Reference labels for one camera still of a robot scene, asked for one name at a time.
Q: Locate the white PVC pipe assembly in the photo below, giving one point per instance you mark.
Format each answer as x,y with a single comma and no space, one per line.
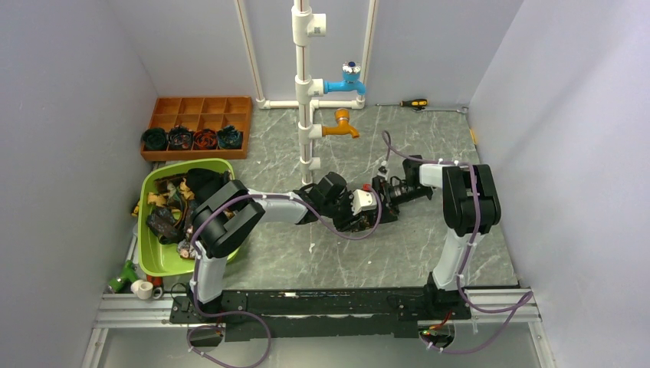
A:
306,25

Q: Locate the green plastic faucet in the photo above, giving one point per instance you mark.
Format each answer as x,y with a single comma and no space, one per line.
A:
126,277

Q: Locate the yellow black tool handle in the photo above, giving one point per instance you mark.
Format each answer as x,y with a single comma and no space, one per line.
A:
136,209

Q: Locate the teal black rolled tie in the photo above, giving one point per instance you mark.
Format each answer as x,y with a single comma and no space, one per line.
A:
229,138

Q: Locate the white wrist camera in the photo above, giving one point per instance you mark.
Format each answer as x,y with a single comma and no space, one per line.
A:
362,200
382,170

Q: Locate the orange plastic faucet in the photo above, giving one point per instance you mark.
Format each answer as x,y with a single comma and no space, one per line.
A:
342,127

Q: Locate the brown floral tie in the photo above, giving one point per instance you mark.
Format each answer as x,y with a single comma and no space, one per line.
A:
366,222

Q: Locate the pile of floral ties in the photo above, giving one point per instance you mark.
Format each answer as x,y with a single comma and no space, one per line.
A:
174,202

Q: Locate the dark green rolled tie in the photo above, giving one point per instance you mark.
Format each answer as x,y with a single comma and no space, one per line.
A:
155,139

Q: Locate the red black rolled tie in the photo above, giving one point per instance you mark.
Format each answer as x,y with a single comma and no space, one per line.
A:
205,139

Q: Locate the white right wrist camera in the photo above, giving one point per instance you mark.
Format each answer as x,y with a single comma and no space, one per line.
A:
382,170

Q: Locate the aluminium frame rail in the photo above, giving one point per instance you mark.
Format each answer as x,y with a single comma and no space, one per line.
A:
127,311

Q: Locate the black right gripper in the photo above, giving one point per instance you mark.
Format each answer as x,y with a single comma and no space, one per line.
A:
389,210

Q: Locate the silver wrench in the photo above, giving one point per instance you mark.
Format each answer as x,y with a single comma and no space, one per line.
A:
461,110

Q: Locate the orange wooden compartment tray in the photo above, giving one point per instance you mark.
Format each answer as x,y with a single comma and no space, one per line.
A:
197,113

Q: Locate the green plastic basin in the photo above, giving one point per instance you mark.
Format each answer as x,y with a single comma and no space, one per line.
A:
155,258

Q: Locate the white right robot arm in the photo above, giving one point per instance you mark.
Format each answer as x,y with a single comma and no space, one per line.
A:
470,207

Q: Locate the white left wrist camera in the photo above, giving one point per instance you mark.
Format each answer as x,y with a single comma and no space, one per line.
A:
362,200

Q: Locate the yellow black screwdriver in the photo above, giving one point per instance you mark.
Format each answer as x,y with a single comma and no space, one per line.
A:
417,104

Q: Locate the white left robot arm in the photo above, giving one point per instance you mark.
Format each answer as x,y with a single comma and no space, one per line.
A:
223,221

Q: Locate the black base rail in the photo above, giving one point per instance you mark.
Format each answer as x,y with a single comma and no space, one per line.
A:
245,315

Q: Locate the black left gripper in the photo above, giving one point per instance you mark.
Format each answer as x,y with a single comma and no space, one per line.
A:
351,221

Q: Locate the blue plastic faucet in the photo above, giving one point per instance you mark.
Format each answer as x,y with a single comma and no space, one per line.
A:
351,74

